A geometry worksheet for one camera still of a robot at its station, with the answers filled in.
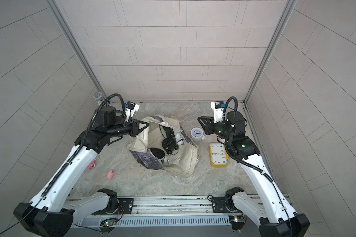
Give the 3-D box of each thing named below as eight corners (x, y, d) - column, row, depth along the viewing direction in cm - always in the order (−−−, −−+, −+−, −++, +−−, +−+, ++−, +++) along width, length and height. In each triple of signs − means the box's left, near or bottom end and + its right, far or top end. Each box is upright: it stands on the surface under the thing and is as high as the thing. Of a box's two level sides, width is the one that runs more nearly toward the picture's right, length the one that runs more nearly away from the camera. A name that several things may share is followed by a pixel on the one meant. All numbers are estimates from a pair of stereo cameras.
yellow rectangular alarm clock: (210, 167, 86) (211, 165, 83) (208, 144, 95) (209, 142, 93) (228, 167, 86) (229, 165, 83) (224, 144, 95) (225, 142, 93)
